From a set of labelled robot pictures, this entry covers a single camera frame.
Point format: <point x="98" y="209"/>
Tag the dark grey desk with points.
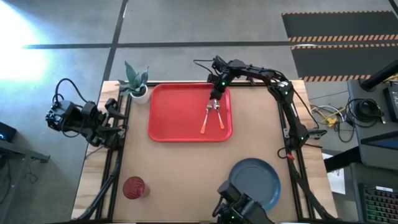
<point x="373" y="146"/>

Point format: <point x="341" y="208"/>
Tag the thick black pole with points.
<point x="379" y="76"/>

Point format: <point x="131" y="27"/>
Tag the white paper sheet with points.
<point x="335" y="179"/>

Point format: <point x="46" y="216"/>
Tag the small black bracket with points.
<point x="250" y="81"/>

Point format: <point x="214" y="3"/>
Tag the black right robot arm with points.
<point x="292" y="115"/>

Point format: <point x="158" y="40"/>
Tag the green leafy plant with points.
<point x="132" y="79"/>

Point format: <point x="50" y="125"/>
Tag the blue round plate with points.
<point x="258" y="180"/>

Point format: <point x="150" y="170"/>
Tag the black striped floor mat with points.
<point x="335" y="62"/>
<point x="339" y="23"/>

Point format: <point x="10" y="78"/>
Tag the backlit black keyboard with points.
<point x="381" y="205"/>

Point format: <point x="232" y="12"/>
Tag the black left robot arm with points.
<point x="62" y="116"/>

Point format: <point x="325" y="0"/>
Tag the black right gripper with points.
<point x="221" y="84"/>

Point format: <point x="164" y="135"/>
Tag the white plant pot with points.
<point x="142" y="99"/>

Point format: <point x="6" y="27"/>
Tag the red plastic tray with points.
<point x="180" y="112"/>

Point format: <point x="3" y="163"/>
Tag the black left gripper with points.
<point x="93" y="114"/>

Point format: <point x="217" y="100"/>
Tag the red translucent cup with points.
<point x="133" y="187"/>

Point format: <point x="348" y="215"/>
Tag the black aluminium rig frame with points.
<point x="186" y="84"/>

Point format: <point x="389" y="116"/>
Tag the dark box blue light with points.
<point x="6" y="132"/>

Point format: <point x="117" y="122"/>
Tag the black flat device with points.
<point x="393" y="101"/>

